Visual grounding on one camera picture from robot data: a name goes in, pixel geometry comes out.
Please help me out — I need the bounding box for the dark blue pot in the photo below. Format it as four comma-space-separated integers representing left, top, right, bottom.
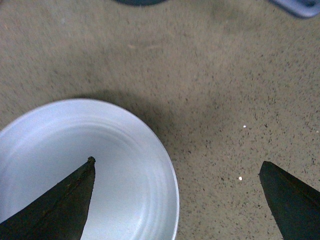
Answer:
116, 0, 320, 19

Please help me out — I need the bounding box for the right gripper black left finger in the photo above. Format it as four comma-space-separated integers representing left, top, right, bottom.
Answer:
0, 156, 96, 240

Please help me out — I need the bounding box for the light blue plate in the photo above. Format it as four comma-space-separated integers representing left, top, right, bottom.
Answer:
0, 99, 179, 240

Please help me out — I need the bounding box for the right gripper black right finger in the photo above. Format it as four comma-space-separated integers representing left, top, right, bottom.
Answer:
259, 161, 320, 240

